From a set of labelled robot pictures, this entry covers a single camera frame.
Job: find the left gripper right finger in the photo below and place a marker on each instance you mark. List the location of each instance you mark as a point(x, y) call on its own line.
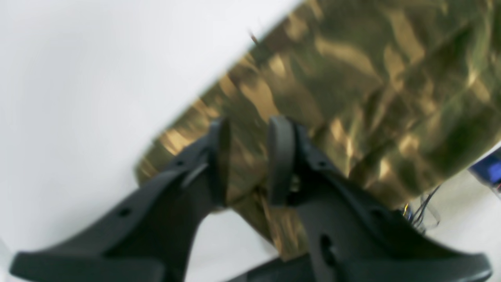
point(351, 236)

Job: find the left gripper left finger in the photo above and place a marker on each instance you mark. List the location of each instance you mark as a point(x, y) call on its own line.
point(149, 235)

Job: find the camouflage t-shirt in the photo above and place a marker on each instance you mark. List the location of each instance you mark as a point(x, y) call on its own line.
point(400, 94)

